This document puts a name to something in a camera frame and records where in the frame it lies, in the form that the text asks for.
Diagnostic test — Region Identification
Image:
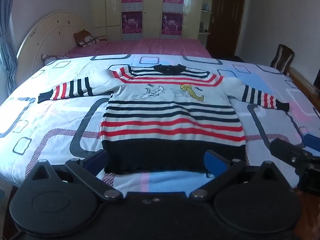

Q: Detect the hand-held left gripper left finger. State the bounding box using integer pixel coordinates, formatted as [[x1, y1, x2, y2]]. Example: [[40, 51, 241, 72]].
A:
[[25, 151, 123, 203]]

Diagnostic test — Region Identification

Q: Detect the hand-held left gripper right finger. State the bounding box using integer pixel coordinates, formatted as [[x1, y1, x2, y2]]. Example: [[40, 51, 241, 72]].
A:
[[189, 150, 293, 202]]

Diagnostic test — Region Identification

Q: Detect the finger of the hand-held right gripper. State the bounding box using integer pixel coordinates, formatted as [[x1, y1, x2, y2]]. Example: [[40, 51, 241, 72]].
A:
[[303, 133, 320, 156], [269, 139, 313, 176]]

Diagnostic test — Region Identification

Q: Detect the striped knit sweater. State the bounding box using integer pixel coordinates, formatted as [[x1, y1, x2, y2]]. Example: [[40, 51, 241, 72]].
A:
[[37, 64, 290, 175]]

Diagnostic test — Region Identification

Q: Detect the white blue patterned bedsheet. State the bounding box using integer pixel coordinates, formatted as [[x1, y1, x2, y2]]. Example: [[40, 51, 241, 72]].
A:
[[0, 54, 320, 198]]

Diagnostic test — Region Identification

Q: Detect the dark wooden chair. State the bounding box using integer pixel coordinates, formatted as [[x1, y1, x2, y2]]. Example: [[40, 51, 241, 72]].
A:
[[270, 44, 295, 75]]

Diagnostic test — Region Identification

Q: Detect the brown white patterned pillow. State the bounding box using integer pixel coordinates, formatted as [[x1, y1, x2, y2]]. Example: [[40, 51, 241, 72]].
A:
[[41, 53, 70, 66], [73, 29, 98, 47]]

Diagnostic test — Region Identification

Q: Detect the small pink patterned pillow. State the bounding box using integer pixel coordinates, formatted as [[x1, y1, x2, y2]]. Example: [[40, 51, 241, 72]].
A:
[[94, 36, 110, 48]]

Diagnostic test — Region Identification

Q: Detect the pink bedsheet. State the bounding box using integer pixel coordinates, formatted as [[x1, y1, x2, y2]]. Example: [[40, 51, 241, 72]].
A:
[[64, 38, 213, 58]]

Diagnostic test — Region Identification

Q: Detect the cream bed headboard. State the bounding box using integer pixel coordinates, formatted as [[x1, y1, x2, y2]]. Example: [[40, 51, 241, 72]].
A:
[[15, 12, 95, 85]]

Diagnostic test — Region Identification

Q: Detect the brown wooden door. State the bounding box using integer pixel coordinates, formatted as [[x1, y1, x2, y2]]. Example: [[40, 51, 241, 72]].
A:
[[206, 0, 247, 58]]

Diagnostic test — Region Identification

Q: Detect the cream corner shelf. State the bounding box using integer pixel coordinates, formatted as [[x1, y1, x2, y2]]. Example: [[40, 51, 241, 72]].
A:
[[198, 0, 216, 46]]

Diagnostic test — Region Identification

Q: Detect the blue grey curtain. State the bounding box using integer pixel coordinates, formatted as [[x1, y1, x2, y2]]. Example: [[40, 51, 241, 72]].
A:
[[0, 0, 18, 98]]

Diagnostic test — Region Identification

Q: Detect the cream wardrobe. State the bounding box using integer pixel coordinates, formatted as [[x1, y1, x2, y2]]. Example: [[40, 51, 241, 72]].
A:
[[90, 0, 204, 41]]

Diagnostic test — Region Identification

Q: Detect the brown wooden bed frame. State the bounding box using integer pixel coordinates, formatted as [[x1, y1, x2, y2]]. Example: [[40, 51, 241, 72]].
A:
[[287, 66, 320, 112]]

